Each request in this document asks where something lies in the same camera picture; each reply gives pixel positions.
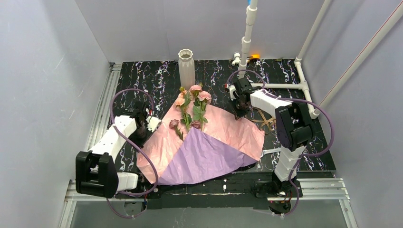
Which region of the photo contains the orange yellow small object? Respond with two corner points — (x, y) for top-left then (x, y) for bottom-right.
(248, 54), (260, 60)

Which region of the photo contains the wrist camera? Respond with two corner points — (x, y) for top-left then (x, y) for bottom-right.
(146, 116), (162, 133)
(225, 84), (237, 101)

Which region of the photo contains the aluminium rail frame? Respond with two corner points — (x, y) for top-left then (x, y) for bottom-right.
(66, 59), (354, 228)

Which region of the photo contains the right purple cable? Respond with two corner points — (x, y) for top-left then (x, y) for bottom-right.
(226, 69), (335, 218)

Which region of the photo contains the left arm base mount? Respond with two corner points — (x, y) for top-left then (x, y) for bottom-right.
(114, 180), (158, 198)

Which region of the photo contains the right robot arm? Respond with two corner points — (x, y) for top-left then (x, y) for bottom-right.
(226, 78), (315, 191)

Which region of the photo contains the pink rose flower bunch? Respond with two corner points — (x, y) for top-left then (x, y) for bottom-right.
(174, 83), (212, 130)

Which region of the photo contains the purple cable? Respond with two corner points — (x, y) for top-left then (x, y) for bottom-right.
(106, 88), (159, 219)
(226, 69), (335, 218)

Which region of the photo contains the white ribbed vase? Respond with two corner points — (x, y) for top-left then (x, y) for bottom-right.
(178, 49), (196, 90)

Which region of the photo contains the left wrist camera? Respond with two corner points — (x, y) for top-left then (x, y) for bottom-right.
(146, 116), (162, 133)

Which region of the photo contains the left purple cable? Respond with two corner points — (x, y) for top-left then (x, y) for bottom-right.
(106, 88), (159, 219)

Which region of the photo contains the purple flower bouquet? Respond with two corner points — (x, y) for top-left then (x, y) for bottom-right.
(158, 129), (264, 185)

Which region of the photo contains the dark mauve rose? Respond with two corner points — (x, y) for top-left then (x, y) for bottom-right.
(191, 121), (202, 129)
(169, 119), (183, 141)

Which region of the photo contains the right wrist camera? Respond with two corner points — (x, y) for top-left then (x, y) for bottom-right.
(225, 84), (237, 101)

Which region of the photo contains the pink wrapping paper sheet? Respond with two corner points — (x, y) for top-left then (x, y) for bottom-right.
(136, 105), (265, 185)

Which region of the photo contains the silver wrench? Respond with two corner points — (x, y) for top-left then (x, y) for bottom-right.
(261, 148), (281, 157)

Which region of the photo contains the brown ribbon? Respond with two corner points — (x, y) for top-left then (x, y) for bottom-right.
(250, 108), (277, 135)

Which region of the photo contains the white PVC pipe frame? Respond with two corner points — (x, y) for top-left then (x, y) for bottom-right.
(231, 0), (403, 120)

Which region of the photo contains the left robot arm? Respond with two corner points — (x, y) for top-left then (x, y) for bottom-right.
(75, 105), (150, 199)

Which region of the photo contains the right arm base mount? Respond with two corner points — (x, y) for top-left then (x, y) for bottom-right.
(251, 178), (303, 215)

